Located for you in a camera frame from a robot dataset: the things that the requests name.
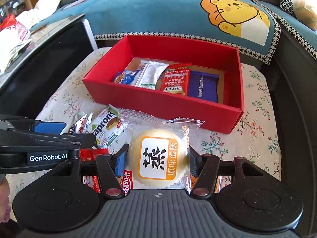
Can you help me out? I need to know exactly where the blue houndstooth-edged sofa cover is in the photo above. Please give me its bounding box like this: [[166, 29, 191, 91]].
[[250, 0, 317, 61]]

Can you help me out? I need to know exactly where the plain white plastic bag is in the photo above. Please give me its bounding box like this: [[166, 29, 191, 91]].
[[292, 0, 317, 31]]

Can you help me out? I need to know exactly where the white silver snack packet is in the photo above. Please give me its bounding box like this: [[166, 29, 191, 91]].
[[124, 59, 169, 90]]

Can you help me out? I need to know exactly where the red snack bag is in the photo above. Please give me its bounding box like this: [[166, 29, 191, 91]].
[[79, 148, 110, 194]]

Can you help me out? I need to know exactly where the blue wafer biscuit packet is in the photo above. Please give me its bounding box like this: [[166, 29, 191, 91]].
[[187, 71, 220, 103]]

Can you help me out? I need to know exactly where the black glossy cabinet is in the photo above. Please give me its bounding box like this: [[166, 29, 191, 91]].
[[0, 13, 98, 119]]

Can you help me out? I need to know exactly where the green white wafer packet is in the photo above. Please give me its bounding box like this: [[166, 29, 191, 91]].
[[90, 105, 129, 149]]

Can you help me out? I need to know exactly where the blue cartoon snack packet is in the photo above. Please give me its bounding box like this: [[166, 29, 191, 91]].
[[113, 70, 141, 86]]

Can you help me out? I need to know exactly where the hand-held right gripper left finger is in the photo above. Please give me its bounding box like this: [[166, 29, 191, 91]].
[[51, 144, 130, 199]]

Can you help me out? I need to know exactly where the floral tablecloth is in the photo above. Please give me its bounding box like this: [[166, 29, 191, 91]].
[[5, 47, 283, 194]]

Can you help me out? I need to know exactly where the red cardboard box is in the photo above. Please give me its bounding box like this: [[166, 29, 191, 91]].
[[82, 35, 245, 135]]

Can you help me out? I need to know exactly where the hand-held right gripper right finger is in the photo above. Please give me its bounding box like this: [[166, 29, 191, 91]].
[[189, 146, 266, 197]]

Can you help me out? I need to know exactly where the red green-edged snack packet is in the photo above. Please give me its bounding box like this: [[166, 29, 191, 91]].
[[160, 63, 192, 96]]

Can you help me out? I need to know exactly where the small white red candy packet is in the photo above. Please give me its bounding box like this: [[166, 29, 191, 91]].
[[61, 113, 95, 135]]

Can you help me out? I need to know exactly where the blue lion print sofa cover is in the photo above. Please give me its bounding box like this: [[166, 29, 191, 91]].
[[30, 0, 281, 55]]

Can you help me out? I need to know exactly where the cream blanket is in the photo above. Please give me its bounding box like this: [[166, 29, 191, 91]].
[[23, 0, 64, 29]]

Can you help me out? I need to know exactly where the round steamed cake packet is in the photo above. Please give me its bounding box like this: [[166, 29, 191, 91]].
[[117, 108, 205, 195]]

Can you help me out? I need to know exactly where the white red plastic bag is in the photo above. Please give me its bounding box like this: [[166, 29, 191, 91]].
[[0, 21, 31, 72]]

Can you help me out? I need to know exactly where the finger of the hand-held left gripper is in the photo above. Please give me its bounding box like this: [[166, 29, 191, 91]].
[[0, 129, 96, 154], [0, 115, 67, 134]]

